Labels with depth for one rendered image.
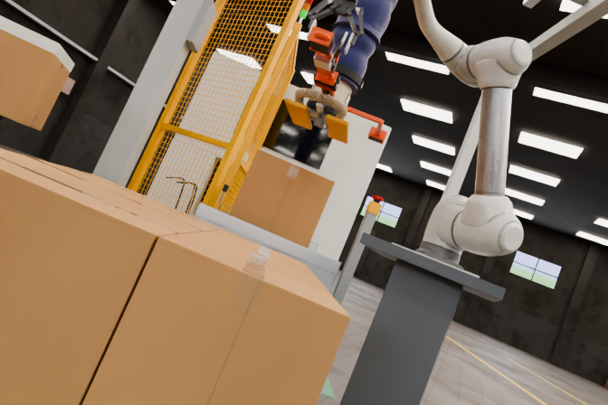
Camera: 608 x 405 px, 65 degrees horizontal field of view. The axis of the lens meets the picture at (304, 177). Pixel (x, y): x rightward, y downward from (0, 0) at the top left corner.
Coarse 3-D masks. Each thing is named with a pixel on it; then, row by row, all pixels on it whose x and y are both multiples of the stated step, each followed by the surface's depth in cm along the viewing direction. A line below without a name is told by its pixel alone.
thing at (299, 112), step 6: (288, 102) 203; (294, 102) 202; (288, 108) 212; (294, 108) 207; (300, 108) 203; (306, 108) 202; (294, 114) 217; (300, 114) 212; (306, 114) 208; (294, 120) 229; (300, 120) 224; (306, 120) 219; (306, 126) 230
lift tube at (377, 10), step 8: (360, 0) 213; (368, 0) 213; (376, 0) 214; (384, 0) 215; (392, 0) 219; (368, 8) 212; (376, 8) 213; (384, 8) 215; (392, 8) 223; (368, 16) 212; (376, 16) 214; (384, 16) 216; (336, 24) 219; (368, 24) 213; (384, 24) 219; (368, 32) 213; (376, 32) 215; (384, 32) 223; (376, 40) 217; (376, 48) 225
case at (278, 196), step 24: (264, 168) 226; (288, 168) 226; (240, 192) 224; (264, 192) 224; (288, 192) 225; (312, 192) 226; (240, 216) 223; (264, 216) 223; (288, 216) 224; (312, 216) 225
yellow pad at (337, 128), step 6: (330, 120) 201; (336, 120) 200; (342, 120) 199; (330, 126) 210; (336, 126) 206; (342, 126) 202; (348, 126) 203; (330, 132) 222; (336, 132) 218; (342, 132) 213; (336, 138) 230; (342, 138) 225
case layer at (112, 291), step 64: (0, 192) 89; (64, 192) 95; (128, 192) 186; (0, 256) 88; (64, 256) 88; (128, 256) 89; (192, 256) 90; (256, 256) 139; (0, 320) 86; (64, 320) 87; (128, 320) 88; (192, 320) 89; (256, 320) 89; (320, 320) 90; (0, 384) 85; (64, 384) 86; (128, 384) 87; (192, 384) 88; (256, 384) 88; (320, 384) 89
